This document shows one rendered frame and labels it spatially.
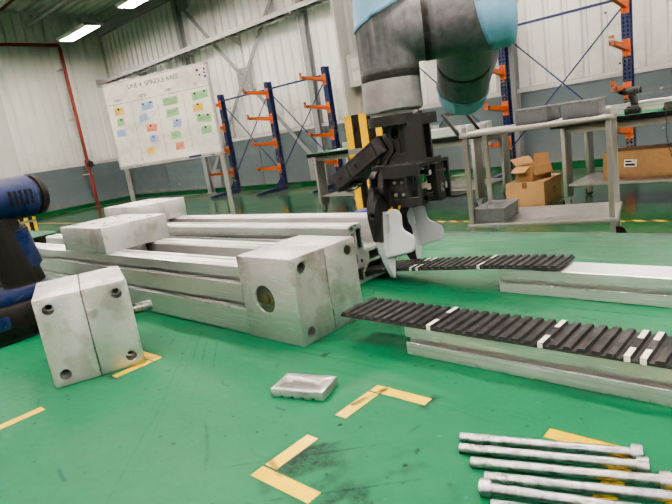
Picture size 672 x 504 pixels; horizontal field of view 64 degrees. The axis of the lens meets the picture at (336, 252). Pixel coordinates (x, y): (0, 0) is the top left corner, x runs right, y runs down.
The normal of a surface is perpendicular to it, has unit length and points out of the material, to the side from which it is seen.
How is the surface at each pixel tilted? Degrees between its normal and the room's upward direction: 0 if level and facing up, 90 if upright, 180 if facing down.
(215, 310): 90
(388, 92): 90
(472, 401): 0
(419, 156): 90
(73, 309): 90
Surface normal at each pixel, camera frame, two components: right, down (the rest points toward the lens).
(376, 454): -0.14, -0.97
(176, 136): -0.37, 0.20
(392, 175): -0.67, 0.25
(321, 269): 0.73, 0.04
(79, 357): 0.44, 0.13
